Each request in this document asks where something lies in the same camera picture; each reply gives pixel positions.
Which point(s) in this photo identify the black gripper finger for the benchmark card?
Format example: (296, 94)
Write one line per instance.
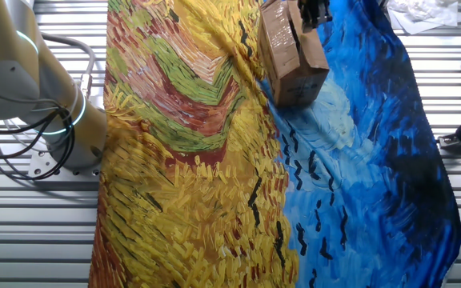
(323, 11)
(306, 14)

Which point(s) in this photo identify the brown cardboard box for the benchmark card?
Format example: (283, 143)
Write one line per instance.
(290, 60)

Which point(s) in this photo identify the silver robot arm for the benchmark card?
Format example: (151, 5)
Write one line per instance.
(18, 72)

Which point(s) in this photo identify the white crumpled paper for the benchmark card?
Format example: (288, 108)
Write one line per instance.
(426, 14)

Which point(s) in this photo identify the blue yellow painted cloth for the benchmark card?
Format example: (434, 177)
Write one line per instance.
(234, 180)

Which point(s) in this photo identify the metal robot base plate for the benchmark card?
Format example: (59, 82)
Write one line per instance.
(42, 164)

